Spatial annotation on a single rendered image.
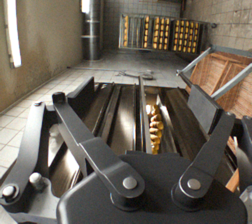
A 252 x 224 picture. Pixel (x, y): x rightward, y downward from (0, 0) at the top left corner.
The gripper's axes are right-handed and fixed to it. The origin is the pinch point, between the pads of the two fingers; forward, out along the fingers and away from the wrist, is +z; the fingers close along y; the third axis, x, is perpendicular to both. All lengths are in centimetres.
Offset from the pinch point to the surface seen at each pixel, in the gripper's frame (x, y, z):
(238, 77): -6, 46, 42
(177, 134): -54, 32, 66
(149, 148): -40, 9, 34
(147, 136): -40, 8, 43
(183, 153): -55, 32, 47
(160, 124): -70, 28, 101
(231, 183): -26.7, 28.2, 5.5
